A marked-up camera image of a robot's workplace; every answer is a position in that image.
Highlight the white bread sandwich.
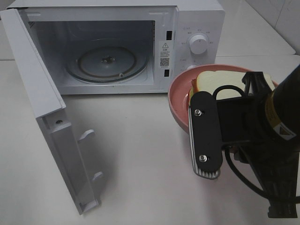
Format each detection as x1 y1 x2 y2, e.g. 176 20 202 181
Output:
188 70 275 101

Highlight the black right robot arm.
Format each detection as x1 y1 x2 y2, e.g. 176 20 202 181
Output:
233 67 300 218

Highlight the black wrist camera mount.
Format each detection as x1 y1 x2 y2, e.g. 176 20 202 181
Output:
188 91 263 180

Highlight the pink plate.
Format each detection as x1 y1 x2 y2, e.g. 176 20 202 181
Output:
167 63 279 135

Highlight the white warning label sticker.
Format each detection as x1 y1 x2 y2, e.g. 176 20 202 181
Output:
158 41 172 68

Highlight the white upper power knob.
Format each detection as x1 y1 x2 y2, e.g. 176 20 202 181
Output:
188 33 208 55

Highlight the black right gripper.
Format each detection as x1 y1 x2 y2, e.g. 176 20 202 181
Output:
234 141 300 218

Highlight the glass turntable plate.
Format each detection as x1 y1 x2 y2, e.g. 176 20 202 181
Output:
64 39 153 83

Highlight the white microwave oven body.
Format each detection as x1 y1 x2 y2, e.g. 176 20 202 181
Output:
6 0 225 95

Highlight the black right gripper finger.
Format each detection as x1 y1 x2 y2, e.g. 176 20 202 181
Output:
242 71 270 100

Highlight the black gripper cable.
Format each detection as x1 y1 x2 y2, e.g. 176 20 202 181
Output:
212 85 300 204

